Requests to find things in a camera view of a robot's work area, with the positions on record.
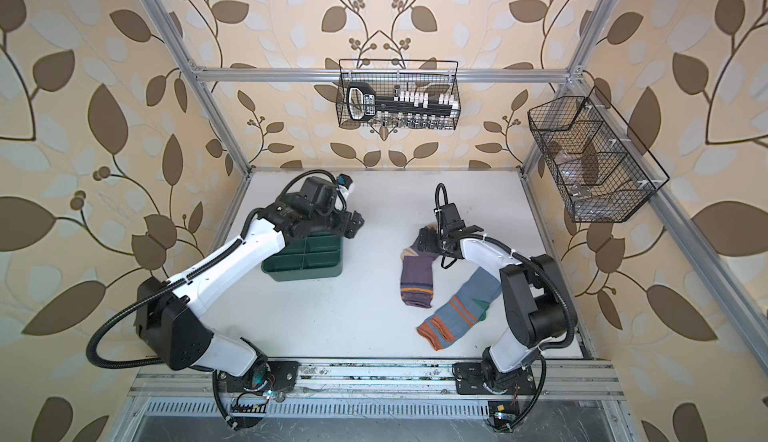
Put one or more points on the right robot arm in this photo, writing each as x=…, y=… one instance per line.
x=538, y=311

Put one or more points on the aluminium front rail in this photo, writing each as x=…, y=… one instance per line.
x=566, y=379

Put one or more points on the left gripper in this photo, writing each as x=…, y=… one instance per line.
x=341, y=226

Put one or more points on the side wire basket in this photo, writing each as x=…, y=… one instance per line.
x=602, y=169

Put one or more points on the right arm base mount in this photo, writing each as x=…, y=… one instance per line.
x=481, y=378

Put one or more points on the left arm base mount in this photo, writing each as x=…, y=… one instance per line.
x=258, y=382

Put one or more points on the back wire basket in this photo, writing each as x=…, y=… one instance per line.
x=432, y=75

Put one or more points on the black tool rack in basket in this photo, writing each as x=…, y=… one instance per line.
x=364, y=104

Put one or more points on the purple sock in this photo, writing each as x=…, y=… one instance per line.
x=416, y=280

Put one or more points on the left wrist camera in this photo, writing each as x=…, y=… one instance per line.
x=345, y=185

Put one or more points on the blue striped sock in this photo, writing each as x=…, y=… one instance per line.
x=464, y=310

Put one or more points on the green divided tray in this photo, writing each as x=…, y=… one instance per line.
x=319, y=256

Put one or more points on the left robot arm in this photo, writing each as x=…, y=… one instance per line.
x=168, y=315

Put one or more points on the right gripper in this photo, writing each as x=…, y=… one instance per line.
x=429, y=245

